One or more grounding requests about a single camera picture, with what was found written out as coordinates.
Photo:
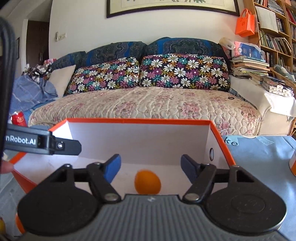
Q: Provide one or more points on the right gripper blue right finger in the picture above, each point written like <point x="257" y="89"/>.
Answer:
<point x="201" y="177"/>

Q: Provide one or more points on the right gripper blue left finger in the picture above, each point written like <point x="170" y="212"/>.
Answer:
<point x="100" y="177"/>

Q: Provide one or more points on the orange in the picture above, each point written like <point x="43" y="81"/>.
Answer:
<point x="147" y="182"/>

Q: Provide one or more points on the person's left hand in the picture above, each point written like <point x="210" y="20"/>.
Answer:
<point x="6" y="167"/>

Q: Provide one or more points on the red soda can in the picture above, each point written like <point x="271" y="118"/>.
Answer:
<point x="18" y="118"/>

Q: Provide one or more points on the blue crumpled cloth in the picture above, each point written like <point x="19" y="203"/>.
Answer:
<point x="27" y="93"/>

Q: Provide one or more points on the orange cardboard box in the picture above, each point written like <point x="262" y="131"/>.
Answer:
<point x="155" y="145"/>

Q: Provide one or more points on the white plain pillow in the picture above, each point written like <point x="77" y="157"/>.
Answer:
<point x="60" y="79"/>

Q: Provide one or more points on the quilted floral sofa cover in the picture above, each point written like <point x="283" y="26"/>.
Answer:
<point x="230" y="115"/>

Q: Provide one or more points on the blue tablecloth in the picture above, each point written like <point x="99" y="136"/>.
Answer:
<point x="267" y="158"/>

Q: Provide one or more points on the orange cylindrical container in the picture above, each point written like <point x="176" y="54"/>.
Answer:
<point x="292" y="163"/>

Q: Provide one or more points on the white side table cloth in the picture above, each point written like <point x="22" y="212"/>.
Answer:
<point x="262" y="99"/>

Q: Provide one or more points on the wicker chair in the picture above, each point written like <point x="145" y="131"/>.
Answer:
<point x="281" y="73"/>

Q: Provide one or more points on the right floral daisy cushion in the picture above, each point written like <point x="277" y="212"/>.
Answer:
<point x="187" y="71"/>

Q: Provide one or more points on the floral daisy cushion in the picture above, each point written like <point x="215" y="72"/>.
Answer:
<point x="117" y="74"/>
<point x="187" y="71"/>

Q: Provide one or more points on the left floral daisy cushion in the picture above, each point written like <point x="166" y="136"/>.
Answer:
<point x="117" y="74"/>

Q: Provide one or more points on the stack of books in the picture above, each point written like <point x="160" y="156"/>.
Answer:
<point x="252" y="69"/>

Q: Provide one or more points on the orange paper bag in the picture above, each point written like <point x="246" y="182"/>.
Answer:
<point x="245" y="25"/>

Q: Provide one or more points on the wooden bookshelf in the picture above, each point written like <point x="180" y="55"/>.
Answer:
<point x="275" y="31"/>

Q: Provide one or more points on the framed wall painting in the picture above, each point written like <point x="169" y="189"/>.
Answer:
<point x="122" y="7"/>

